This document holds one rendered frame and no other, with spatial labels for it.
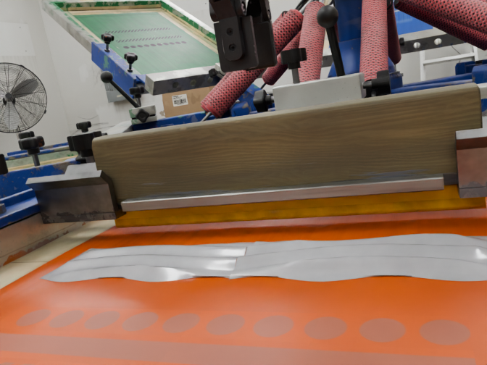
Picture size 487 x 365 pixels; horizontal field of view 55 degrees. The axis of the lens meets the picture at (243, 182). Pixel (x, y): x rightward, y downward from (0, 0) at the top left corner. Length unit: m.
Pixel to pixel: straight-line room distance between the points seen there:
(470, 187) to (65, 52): 5.65
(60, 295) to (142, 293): 0.07
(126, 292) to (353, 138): 0.21
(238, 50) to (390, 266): 0.20
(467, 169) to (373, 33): 0.58
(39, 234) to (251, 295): 0.30
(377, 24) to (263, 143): 0.59
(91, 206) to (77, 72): 5.33
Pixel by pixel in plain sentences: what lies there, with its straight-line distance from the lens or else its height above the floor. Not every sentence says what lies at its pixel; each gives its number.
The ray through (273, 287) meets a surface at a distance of 0.32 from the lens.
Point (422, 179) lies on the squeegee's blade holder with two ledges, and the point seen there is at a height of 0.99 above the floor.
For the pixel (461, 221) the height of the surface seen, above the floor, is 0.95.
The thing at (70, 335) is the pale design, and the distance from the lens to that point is 0.32.
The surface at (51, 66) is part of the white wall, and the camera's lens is 5.99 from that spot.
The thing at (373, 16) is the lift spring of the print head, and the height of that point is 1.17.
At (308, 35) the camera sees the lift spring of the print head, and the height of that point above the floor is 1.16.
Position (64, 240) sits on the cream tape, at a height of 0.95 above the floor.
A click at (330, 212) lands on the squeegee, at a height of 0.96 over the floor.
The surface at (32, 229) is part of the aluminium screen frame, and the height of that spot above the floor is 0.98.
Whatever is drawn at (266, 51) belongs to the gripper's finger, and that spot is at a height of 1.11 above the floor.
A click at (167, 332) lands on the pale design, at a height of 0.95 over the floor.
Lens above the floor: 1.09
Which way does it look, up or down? 12 degrees down
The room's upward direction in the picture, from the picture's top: 10 degrees counter-clockwise
